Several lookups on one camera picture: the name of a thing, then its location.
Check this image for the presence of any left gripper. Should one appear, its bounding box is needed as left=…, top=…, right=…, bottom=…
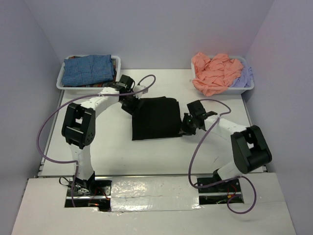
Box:
left=119, top=92, right=144, bottom=119

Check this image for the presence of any black long sleeve shirt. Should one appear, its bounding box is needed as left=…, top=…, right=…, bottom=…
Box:
left=132, top=96, right=181, bottom=141

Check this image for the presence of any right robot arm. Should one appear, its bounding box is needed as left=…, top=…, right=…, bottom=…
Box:
left=181, top=98, right=272, bottom=191

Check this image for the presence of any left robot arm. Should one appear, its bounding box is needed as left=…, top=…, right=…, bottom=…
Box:
left=61, top=75, right=147, bottom=195

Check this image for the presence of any blue checkered folded shirt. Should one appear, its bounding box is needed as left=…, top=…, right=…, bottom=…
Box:
left=60, top=54, right=114, bottom=87

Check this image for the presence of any right white plastic basket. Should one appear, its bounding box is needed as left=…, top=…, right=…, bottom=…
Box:
left=191, top=56, right=254, bottom=95

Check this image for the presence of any orange pink shirt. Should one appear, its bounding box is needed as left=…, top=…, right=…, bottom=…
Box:
left=191, top=52, right=244, bottom=96

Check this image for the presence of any lavender shirt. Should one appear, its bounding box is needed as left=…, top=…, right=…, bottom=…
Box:
left=230, top=62, right=254, bottom=88

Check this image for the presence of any silver foil tape cover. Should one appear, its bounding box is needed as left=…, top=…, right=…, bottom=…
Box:
left=110, top=176, right=200, bottom=212

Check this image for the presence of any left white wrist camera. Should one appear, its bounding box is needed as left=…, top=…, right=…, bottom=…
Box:
left=134, top=85, right=148, bottom=95

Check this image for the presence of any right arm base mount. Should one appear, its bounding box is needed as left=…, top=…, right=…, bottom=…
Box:
left=193, top=173, right=244, bottom=206

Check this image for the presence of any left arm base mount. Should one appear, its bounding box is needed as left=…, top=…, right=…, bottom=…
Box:
left=59, top=177, right=112, bottom=212

